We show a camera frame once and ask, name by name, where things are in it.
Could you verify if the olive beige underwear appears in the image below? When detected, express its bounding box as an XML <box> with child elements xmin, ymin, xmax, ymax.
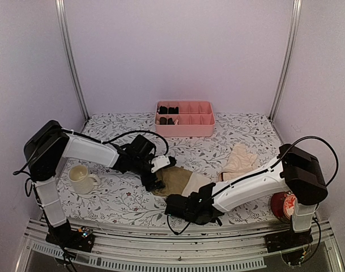
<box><xmin>152</xmin><ymin>167</ymin><xmax>211</xmax><ymax>197</ymax></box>

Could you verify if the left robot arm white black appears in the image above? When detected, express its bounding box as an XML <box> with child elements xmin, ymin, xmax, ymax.
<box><xmin>23</xmin><ymin>120</ymin><xmax>176</xmax><ymax>252</ymax></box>

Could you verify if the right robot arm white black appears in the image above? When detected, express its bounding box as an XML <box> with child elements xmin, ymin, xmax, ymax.
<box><xmin>165</xmin><ymin>144</ymin><xmax>328</xmax><ymax>252</ymax></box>

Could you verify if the black rolled underwear front left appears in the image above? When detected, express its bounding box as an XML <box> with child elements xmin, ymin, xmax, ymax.
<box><xmin>159</xmin><ymin>117</ymin><xmax>167</xmax><ymax>125</ymax></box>

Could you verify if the black rolled underwear front middle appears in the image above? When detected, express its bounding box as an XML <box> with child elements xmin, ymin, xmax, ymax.
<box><xmin>167</xmin><ymin>118</ymin><xmax>174</xmax><ymax>125</ymax></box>

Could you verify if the black rolled underwear back left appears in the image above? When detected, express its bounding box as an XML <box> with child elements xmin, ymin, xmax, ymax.
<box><xmin>159</xmin><ymin>106</ymin><xmax>168</xmax><ymax>114</ymax></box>

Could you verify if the black rolled underwear back middle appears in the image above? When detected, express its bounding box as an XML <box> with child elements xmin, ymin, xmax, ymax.
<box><xmin>168</xmin><ymin>107</ymin><xmax>176</xmax><ymax>114</ymax></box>

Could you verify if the peach underwear pile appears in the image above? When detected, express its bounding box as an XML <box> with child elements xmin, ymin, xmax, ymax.
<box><xmin>218</xmin><ymin>143</ymin><xmax>258</xmax><ymax>181</ymax></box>

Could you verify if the cream ceramic mug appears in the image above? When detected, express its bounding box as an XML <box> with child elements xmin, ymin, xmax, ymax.
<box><xmin>68</xmin><ymin>165</ymin><xmax>101</xmax><ymax>194</ymax></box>

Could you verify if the pink compartment organizer box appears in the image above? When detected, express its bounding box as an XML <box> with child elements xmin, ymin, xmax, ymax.
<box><xmin>154</xmin><ymin>101</ymin><xmax>215</xmax><ymax>137</ymax></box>

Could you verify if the floral patterned table mat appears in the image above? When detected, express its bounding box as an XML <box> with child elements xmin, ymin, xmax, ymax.
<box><xmin>58</xmin><ymin>113</ymin><xmax>281</xmax><ymax>230</ymax></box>

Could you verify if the red floral round tin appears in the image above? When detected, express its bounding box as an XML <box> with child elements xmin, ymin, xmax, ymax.
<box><xmin>270</xmin><ymin>192</ymin><xmax>296</xmax><ymax>224</ymax></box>

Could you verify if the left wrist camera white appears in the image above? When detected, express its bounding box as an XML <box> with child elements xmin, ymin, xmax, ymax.
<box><xmin>151</xmin><ymin>155</ymin><xmax>176</xmax><ymax>173</ymax></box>

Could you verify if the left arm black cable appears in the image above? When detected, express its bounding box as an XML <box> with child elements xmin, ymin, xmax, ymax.
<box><xmin>61</xmin><ymin>129</ymin><xmax>169</xmax><ymax>159</ymax></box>

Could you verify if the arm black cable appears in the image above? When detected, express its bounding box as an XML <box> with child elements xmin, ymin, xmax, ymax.
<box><xmin>61</xmin><ymin>129</ymin><xmax>169</xmax><ymax>159</ymax></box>
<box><xmin>166</xmin><ymin>135</ymin><xmax>339</xmax><ymax>235</ymax></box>

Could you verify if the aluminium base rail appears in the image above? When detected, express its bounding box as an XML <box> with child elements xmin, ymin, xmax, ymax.
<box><xmin>15</xmin><ymin>218</ymin><xmax>345</xmax><ymax>271</ymax></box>

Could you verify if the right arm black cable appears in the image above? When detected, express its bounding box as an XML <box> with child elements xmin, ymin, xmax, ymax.
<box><xmin>166</xmin><ymin>135</ymin><xmax>339</xmax><ymax>235</ymax></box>

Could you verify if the right aluminium frame post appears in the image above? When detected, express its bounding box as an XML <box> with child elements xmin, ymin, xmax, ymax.
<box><xmin>269</xmin><ymin>0</ymin><xmax>302</xmax><ymax>123</ymax></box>

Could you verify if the aluminium frame post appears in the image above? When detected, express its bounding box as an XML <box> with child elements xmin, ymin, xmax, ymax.
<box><xmin>55</xmin><ymin>0</ymin><xmax>90</xmax><ymax>121</ymax></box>
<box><xmin>269</xmin><ymin>0</ymin><xmax>302</xmax><ymax>123</ymax></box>

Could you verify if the left aluminium frame post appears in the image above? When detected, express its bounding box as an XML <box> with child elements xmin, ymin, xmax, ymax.
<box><xmin>55</xmin><ymin>0</ymin><xmax>90</xmax><ymax>121</ymax></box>

